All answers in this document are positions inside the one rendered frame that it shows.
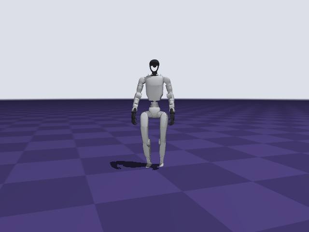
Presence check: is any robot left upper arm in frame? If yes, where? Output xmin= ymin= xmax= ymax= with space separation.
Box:
xmin=163 ymin=77 xmax=172 ymax=99

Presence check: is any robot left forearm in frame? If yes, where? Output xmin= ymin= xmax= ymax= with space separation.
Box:
xmin=169 ymin=93 xmax=175 ymax=112

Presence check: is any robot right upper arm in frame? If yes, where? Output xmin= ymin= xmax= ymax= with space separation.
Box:
xmin=136 ymin=77 xmax=146 ymax=99

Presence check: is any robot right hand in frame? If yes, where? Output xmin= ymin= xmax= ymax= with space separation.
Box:
xmin=131 ymin=108 xmax=137 ymax=125

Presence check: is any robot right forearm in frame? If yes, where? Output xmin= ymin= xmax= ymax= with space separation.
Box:
xmin=131 ymin=92 xmax=140 ymax=111

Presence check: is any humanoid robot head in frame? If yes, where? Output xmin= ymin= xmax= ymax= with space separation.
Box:
xmin=149 ymin=59 xmax=159 ymax=76

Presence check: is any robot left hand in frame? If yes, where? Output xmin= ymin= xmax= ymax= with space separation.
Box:
xmin=168 ymin=108 xmax=175 ymax=125

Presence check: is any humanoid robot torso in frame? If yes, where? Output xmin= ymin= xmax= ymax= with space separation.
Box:
xmin=145 ymin=74 xmax=164 ymax=118

